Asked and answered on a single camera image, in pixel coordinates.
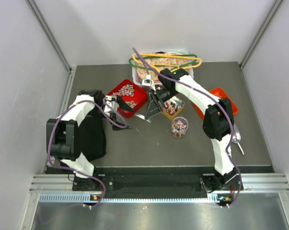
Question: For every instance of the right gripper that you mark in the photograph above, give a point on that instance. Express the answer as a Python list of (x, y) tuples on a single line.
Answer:
[(155, 105)]

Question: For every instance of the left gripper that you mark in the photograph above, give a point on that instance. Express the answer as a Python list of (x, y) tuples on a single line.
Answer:
[(122, 105)]

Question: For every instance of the gold candy tin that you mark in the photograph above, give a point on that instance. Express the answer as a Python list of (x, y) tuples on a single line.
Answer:
[(173, 108)]

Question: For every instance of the red candy tray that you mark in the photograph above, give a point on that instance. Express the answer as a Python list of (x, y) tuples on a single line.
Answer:
[(132, 94)]

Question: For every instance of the clear glass jar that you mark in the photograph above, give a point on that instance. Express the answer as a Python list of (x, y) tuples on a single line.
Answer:
[(179, 127)]

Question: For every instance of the silver metal scoop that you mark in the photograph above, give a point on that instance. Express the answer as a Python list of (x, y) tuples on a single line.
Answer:
[(237, 138)]

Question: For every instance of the silver jar lid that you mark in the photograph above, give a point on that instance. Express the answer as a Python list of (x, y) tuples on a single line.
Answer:
[(142, 117)]

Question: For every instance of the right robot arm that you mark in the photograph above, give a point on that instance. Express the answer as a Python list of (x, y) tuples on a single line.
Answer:
[(218, 117)]

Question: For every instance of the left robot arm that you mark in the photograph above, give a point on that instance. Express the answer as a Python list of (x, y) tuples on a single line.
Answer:
[(87, 103)]

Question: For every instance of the black cloth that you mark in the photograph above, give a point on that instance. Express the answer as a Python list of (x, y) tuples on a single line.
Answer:
[(87, 138)]

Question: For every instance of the yellow clothes hanger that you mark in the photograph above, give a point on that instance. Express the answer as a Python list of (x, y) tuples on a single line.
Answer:
[(177, 63)]

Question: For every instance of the floral fabric item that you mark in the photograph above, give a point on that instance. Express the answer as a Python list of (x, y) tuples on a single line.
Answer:
[(142, 70)]

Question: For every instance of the white plastic basket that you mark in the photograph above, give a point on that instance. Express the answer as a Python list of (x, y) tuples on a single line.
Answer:
[(139, 76)]

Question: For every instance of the green clothes hanger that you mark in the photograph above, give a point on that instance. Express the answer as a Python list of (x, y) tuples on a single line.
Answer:
[(172, 60)]

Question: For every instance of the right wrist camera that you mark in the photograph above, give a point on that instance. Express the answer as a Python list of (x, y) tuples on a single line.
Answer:
[(148, 82)]

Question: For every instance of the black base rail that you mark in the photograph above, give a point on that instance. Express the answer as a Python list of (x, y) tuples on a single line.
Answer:
[(158, 182)]

